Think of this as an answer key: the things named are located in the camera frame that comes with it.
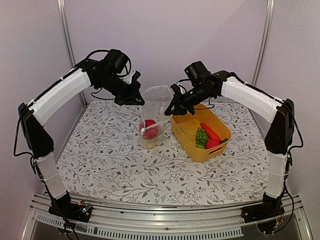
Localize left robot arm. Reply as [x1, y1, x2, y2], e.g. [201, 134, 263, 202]
[16, 49, 145, 223]

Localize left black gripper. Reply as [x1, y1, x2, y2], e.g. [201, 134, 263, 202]
[97, 72, 146, 106]

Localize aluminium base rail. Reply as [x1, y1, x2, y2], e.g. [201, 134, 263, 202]
[22, 193, 314, 240]

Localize green toy grapes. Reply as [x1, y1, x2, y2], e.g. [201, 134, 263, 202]
[195, 127, 210, 146]

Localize yellow plastic basket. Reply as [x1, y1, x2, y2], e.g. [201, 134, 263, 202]
[171, 103, 232, 163]

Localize floral tablecloth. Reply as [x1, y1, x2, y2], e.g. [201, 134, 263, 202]
[57, 100, 269, 205]

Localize small green toy vegetable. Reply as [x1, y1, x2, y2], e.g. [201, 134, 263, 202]
[196, 144, 206, 150]

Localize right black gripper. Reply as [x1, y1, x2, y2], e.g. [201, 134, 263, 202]
[165, 84, 214, 115]

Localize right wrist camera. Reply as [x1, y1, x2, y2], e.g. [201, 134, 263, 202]
[170, 83, 186, 96]

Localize right aluminium frame post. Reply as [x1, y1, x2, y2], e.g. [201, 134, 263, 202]
[252, 0, 275, 87]

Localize red toy apple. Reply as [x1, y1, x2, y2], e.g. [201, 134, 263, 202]
[205, 139, 221, 150]

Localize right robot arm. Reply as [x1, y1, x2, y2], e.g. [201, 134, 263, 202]
[164, 61, 299, 223]

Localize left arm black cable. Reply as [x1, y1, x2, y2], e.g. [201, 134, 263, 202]
[86, 49, 133, 78]

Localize clear zip top bag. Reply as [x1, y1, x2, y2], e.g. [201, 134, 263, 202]
[138, 85, 173, 149]

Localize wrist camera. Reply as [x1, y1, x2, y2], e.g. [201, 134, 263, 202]
[123, 70, 141, 85]
[170, 83, 186, 96]

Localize orange toy carrot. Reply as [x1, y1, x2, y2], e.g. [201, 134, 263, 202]
[200, 122, 221, 141]

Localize yellow toy lemon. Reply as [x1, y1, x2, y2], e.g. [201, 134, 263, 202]
[142, 139, 159, 149]

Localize left aluminium frame post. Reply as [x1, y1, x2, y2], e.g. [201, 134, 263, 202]
[56, 0, 87, 106]

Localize aluminium frame post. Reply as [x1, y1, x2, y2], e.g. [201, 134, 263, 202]
[252, 0, 275, 87]
[56, 0, 87, 106]

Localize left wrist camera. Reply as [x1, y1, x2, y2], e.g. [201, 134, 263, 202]
[123, 70, 141, 85]

